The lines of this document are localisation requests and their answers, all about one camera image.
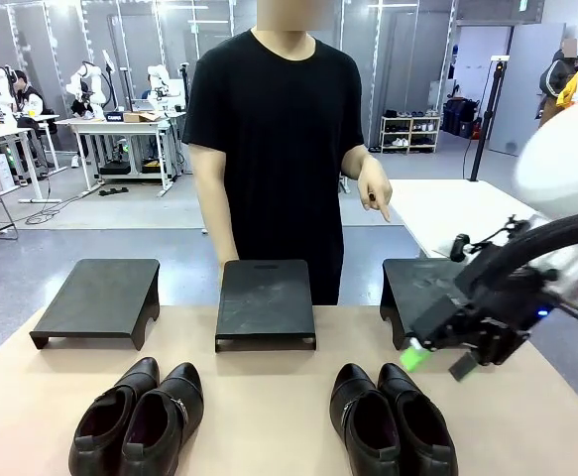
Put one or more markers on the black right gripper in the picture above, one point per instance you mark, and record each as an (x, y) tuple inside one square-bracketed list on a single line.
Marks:
[(487, 307)]

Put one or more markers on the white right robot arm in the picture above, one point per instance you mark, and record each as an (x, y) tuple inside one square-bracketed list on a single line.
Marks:
[(561, 163)]

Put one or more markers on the person's left forearm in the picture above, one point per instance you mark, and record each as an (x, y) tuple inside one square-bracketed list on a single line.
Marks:
[(355, 163)]

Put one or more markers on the person's right forearm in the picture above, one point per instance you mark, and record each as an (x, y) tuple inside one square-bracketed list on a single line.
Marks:
[(214, 208)]

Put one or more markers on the black slanted shoe stand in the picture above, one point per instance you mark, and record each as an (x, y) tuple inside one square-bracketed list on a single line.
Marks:
[(412, 287), (105, 297), (265, 302)]

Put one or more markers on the wooden shoe rack with shoes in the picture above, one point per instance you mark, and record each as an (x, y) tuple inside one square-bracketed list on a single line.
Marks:
[(410, 134)]

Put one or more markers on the person in black t-shirt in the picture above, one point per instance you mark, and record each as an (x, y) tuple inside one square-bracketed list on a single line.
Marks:
[(273, 149)]

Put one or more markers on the seated person in blue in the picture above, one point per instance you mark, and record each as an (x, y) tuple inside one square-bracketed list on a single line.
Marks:
[(147, 94)]

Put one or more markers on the black stand with white head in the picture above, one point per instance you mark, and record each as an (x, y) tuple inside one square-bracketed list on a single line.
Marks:
[(110, 74)]

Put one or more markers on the seated person in dark jacket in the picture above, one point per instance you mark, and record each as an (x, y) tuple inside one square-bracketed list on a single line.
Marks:
[(31, 99)]

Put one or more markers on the person's left hand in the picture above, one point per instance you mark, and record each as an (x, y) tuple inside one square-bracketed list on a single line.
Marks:
[(375, 186)]

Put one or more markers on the person's right hand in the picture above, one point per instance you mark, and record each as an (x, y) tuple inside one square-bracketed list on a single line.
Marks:
[(226, 258)]

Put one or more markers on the white side table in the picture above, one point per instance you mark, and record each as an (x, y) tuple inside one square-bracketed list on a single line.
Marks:
[(447, 213)]

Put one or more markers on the black tripod pole white head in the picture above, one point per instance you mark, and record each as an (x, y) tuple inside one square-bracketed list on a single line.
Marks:
[(484, 124)]

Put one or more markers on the black luggage bag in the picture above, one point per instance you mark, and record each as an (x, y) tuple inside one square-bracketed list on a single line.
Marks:
[(459, 116)]

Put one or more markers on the bystander in dark jacket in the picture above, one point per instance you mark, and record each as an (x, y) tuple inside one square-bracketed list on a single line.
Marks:
[(556, 79)]

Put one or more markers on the black floor power strip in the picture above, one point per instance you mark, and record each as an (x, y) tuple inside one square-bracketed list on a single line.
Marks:
[(114, 191)]

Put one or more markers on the brown cardboard box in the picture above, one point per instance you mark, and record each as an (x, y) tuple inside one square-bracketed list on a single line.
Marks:
[(137, 117)]

